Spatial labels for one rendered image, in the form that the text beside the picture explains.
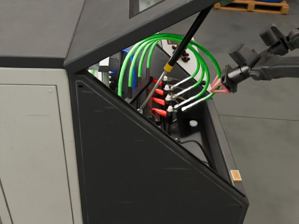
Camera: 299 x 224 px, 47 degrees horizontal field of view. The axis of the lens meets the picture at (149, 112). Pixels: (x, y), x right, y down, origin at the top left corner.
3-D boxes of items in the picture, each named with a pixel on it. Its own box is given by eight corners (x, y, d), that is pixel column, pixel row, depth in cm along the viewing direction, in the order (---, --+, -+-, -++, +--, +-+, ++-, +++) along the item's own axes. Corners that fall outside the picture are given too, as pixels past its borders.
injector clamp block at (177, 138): (177, 167, 149) (180, 140, 140) (154, 167, 149) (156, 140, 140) (170, 120, 177) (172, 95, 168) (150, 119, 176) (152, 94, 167)
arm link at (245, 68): (263, 73, 118) (264, 64, 122) (251, 59, 116) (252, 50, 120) (246, 82, 122) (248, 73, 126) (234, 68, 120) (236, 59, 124)
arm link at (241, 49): (262, 81, 113) (278, 62, 114) (241, 56, 109) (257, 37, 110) (241, 80, 124) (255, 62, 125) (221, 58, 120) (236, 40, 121)
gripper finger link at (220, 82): (204, 90, 129) (224, 79, 123) (206, 78, 134) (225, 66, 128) (215, 101, 132) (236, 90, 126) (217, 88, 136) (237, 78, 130)
